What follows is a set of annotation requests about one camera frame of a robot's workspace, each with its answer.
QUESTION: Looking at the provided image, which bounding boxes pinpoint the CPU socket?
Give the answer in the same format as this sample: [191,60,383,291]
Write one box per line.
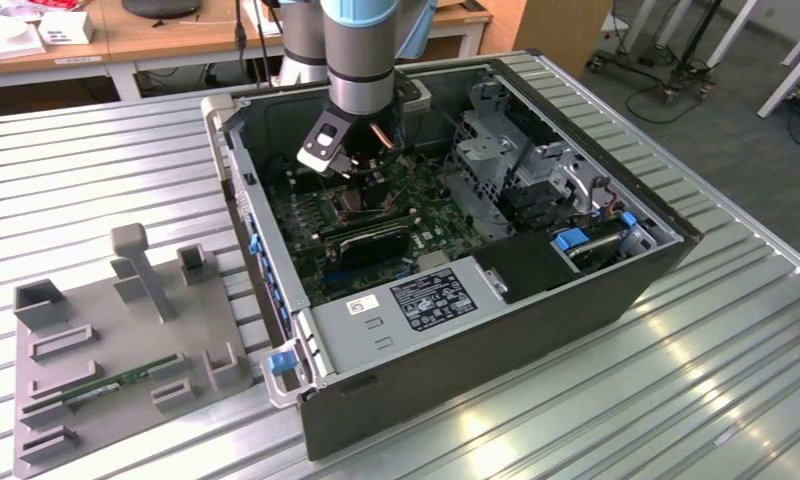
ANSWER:
[330,189,406,227]

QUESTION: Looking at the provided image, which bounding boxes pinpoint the green RAM stick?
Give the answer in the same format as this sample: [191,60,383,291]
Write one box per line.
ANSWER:
[318,215,412,240]
[59,353,181,406]

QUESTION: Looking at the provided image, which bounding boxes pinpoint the green motherboard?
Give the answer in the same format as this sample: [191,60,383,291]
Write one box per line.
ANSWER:
[266,149,492,307]

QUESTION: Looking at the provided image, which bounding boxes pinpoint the silver drive cage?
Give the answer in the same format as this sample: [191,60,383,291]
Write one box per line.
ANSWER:
[450,79,615,236]

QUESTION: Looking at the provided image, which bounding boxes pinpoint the blue disk carrier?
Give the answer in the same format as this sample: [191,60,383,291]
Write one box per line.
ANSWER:
[550,227,594,252]

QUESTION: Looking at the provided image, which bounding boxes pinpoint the silver power supply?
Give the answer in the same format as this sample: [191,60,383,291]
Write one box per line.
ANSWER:
[303,257,512,376]

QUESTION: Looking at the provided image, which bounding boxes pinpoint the wooden cabinet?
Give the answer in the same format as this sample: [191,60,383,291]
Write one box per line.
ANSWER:
[479,0,615,81]

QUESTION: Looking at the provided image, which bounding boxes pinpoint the wooden desk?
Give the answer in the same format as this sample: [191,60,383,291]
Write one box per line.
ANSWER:
[0,0,495,91]

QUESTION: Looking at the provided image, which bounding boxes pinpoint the black round object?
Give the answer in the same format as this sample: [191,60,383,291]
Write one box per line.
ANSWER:
[120,0,201,19]

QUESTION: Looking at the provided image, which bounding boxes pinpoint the black PC case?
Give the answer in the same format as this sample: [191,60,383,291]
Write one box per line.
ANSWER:
[199,48,703,462]

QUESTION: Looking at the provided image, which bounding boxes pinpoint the black wheeled stand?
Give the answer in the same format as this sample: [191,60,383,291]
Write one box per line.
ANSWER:
[586,0,722,105]

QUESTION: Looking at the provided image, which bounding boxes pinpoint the grey parts rack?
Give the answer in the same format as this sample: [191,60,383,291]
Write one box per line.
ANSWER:
[11,223,259,479]

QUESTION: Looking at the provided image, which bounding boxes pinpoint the small white labelled box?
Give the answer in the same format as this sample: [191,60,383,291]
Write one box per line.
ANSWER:
[37,10,97,46]

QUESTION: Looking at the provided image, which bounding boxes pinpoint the red white packet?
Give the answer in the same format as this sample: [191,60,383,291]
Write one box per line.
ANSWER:
[23,0,92,12]

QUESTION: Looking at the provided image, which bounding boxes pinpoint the flat white box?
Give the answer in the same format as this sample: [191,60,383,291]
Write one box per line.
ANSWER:
[0,17,48,64]

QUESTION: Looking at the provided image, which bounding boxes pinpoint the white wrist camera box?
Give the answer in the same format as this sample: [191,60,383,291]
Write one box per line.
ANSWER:
[296,108,351,175]

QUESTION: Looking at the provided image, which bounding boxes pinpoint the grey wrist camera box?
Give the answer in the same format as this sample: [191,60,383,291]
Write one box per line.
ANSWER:
[398,78,436,116]

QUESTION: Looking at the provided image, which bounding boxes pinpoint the white table frame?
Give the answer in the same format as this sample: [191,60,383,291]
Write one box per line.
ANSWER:
[706,0,800,120]

